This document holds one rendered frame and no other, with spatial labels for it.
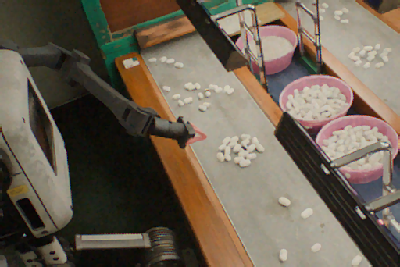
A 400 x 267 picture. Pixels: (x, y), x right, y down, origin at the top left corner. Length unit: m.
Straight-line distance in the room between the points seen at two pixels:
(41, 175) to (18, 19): 2.12
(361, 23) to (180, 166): 1.07
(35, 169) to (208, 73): 1.25
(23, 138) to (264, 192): 0.87
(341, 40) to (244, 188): 0.88
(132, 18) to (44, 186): 1.38
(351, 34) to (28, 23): 1.75
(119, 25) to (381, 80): 1.12
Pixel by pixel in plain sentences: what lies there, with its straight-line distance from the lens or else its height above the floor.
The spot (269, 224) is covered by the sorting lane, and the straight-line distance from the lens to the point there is 1.74.
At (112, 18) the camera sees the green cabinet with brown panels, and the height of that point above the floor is 0.94.
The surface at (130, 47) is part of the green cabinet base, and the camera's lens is 2.58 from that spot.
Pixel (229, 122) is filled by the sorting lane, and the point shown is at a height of 0.74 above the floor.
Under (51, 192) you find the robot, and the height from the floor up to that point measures 1.25.
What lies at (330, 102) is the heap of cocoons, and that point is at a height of 0.74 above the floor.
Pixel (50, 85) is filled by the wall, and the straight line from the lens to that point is 3.52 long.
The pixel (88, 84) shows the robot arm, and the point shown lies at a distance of 1.89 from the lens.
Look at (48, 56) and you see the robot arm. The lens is 1.92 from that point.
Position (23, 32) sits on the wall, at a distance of 3.34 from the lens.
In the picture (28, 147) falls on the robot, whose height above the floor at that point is 1.38.
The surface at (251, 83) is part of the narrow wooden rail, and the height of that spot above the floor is 0.77.
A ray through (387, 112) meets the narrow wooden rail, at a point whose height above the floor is 0.76.
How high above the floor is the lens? 2.09
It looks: 40 degrees down
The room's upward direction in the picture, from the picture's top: 12 degrees counter-clockwise
